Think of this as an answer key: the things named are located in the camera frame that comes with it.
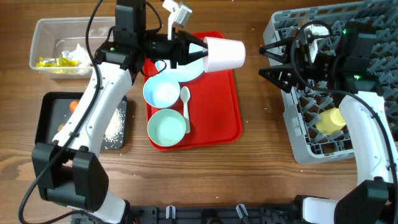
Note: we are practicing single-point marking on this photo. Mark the pink plastic cup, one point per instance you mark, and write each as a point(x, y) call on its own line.
point(223, 54)

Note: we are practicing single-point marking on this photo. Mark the light blue bowl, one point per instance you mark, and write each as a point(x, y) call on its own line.
point(161, 91)

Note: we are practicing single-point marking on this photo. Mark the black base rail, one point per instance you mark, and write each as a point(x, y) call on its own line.
point(237, 214)

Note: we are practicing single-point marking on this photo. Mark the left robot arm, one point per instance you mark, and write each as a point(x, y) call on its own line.
point(68, 171)

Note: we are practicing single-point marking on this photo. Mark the green bowl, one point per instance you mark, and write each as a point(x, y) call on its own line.
point(166, 127)

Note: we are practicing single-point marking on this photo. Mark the white plastic spoon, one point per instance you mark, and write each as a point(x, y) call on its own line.
point(185, 96)

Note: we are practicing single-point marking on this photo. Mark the orange carrot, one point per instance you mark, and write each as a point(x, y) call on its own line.
point(73, 105)

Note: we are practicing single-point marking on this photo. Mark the grey dishwasher rack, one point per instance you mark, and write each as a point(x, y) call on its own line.
point(302, 108)

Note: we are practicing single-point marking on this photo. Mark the white tissue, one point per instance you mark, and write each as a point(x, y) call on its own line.
point(80, 54)

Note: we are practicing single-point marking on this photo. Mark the yellow candy wrapper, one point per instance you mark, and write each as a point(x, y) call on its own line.
point(57, 63)

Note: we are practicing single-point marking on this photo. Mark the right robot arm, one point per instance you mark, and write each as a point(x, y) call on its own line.
point(358, 96)

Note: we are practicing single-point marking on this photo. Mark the clear plastic bin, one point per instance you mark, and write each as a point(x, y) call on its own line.
point(52, 37)

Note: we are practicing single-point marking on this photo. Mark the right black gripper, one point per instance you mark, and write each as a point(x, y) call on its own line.
point(290, 80)

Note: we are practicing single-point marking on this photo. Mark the yellow plastic cup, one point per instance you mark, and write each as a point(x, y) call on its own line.
point(331, 121)

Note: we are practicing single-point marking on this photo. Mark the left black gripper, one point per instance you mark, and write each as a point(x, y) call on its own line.
point(178, 47)

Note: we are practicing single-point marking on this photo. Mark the white rice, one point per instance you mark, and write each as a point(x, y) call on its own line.
point(114, 134)

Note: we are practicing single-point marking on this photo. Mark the brown nut shell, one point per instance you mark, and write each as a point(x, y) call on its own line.
point(60, 127)

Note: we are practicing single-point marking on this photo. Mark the light blue plate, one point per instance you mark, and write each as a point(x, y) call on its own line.
point(183, 73)

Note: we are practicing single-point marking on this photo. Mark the black plastic tray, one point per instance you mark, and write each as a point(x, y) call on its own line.
point(55, 111)

